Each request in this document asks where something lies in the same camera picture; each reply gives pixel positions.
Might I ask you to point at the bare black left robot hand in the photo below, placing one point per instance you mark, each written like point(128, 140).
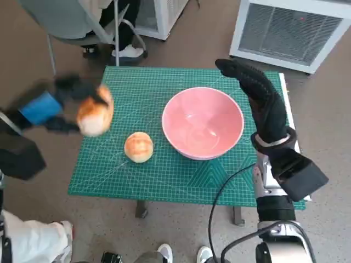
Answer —
point(41, 109)

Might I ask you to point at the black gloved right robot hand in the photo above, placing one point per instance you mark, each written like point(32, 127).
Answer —
point(268, 109)

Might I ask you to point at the long toy bread loaf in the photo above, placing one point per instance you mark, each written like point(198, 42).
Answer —
point(94, 117)

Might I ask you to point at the pink bowl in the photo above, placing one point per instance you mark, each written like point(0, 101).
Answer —
point(203, 123)

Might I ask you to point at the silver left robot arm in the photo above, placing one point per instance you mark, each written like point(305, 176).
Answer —
point(13, 123)

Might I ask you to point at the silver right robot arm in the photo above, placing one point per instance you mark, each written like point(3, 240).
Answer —
point(274, 211)

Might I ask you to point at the round toy bread bun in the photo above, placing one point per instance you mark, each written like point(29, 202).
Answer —
point(138, 147)

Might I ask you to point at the large white vented cabinet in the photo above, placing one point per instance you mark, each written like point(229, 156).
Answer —
point(290, 30)

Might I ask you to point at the grey office chair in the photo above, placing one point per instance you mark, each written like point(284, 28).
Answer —
point(71, 19)

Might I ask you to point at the grey metal table leg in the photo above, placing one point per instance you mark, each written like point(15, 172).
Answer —
point(238, 216)
point(141, 210)

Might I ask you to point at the seated person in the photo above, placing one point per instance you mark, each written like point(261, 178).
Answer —
point(126, 19)

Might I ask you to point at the person in white clothing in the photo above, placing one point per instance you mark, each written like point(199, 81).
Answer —
point(33, 238)

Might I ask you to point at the green cutting mat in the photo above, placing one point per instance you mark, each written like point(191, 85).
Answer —
point(153, 180)

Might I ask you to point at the small white vented cabinet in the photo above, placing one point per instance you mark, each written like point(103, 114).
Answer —
point(164, 16)

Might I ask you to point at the black robot waist part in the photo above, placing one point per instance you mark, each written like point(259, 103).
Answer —
point(111, 258)

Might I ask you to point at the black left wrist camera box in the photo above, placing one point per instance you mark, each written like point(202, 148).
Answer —
point(19, 159)

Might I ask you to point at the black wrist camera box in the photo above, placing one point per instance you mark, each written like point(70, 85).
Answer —
point(19, 159)
point(301, 175)

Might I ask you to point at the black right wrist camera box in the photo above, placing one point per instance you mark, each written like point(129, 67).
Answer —
point(301, 175)

